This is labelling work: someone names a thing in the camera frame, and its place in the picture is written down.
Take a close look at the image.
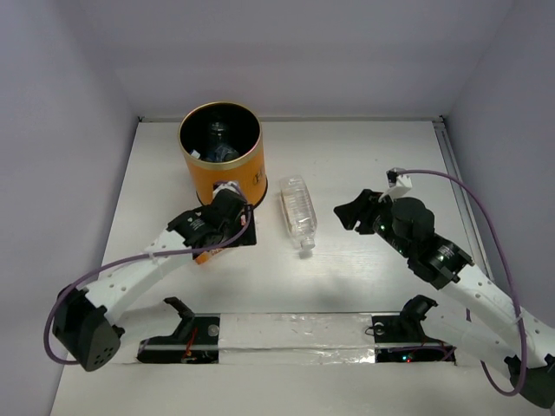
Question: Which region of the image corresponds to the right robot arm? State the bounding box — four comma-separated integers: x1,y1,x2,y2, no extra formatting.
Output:
334,190,554,409

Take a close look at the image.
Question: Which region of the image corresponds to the aluminium rail right edge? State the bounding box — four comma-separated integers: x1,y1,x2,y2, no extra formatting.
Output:
432,117,495,282

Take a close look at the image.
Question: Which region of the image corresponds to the orange label plastic bottle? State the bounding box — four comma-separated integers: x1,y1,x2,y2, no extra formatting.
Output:
193,248,224,264

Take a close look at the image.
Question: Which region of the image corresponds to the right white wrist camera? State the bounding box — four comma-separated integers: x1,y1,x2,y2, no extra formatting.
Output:
380,168,413,200

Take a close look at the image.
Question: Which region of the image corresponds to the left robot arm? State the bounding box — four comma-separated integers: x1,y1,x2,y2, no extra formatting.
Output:
43,181,257,372

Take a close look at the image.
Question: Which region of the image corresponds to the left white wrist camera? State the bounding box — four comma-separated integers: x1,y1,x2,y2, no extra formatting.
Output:
212,181,244,198

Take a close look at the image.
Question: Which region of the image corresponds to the orange cylindrical bin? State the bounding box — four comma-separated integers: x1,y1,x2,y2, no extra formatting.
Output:
178,101,268,206

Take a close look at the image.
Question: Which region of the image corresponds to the silver taped base bar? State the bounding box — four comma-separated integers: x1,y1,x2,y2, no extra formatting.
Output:
136,313,456,365

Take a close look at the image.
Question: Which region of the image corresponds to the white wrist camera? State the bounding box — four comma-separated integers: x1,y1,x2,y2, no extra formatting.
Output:
380,168,413,200
212,181,244,198

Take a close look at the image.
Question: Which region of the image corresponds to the square clear plastic bottle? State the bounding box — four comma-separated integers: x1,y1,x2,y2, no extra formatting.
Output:
279,175,317,257

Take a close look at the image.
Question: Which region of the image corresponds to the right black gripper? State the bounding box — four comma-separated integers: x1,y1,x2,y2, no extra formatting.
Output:
335,186,413,257

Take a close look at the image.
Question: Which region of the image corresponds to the slim clear plastic bottle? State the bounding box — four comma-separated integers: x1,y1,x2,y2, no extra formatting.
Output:
207,121,231,151

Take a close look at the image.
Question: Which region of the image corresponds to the blue label plastic bottle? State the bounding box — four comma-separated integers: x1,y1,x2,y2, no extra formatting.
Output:
190,144,240,163

